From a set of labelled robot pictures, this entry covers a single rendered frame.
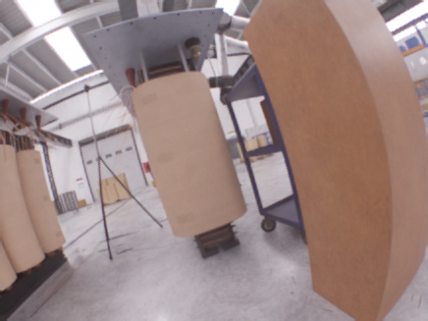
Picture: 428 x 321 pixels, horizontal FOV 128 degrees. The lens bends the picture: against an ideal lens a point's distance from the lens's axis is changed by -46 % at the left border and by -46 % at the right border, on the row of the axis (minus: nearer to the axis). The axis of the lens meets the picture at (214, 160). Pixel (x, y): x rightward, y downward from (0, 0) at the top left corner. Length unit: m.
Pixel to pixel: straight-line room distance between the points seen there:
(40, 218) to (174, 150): 1.45
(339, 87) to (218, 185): 0.79
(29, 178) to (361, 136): 2.10
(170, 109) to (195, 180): 0.39
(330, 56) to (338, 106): 0.10
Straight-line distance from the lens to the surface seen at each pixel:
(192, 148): 0.98
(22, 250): 1.70
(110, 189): 7.63
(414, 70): 5.21
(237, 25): 1.79
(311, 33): 0.42
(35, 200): 1.98
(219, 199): 1.01
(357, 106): 0.37
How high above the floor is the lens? 0.57
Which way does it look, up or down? 1 degrees down
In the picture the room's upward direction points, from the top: 17 degrees counter-clockwise
